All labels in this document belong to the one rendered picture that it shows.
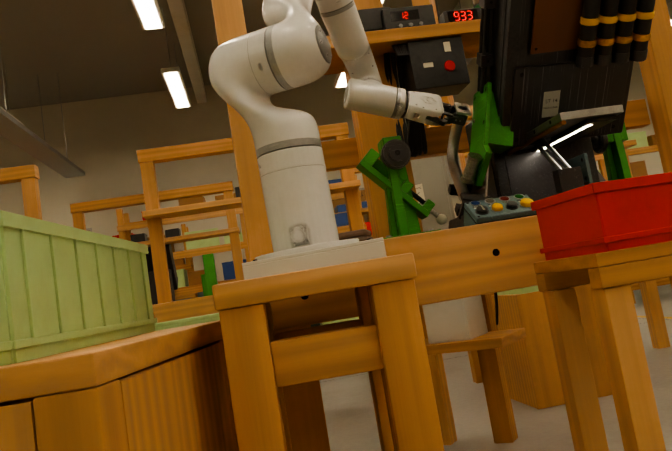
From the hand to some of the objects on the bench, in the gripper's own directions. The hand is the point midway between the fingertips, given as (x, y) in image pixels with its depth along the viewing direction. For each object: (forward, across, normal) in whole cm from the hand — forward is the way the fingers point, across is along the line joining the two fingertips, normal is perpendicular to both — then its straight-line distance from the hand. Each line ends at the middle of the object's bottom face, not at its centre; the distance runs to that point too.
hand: (457, 115), depth 192 cm
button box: (+5, +48, -3) cm, 48 cm away
